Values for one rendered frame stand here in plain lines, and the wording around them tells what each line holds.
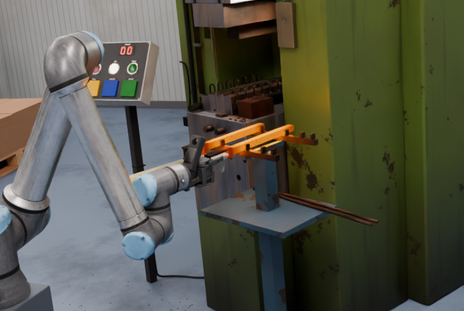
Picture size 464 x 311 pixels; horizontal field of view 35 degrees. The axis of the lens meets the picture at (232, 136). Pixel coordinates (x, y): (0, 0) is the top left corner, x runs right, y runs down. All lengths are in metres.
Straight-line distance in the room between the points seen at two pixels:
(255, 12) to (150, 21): 4.55
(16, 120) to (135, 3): 2.11
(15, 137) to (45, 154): 3.75
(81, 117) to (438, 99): 1.59
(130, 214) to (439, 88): 1.51
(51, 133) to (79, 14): 5.75
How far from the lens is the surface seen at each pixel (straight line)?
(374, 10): 2.89
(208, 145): 2.52
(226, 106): 2.98
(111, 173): 2.08
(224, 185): 3.01
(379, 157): 3.01
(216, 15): 2.93
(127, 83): 3.27
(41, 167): 2.32
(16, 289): 2.33
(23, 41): 8.49
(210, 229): 3.19
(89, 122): 2.06
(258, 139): 2.54
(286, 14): 2.80
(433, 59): 3.05
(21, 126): 6.14
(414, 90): 3.04
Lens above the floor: 1.59
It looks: 15 degrees down
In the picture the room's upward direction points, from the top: 5 degrees counter-clockwise
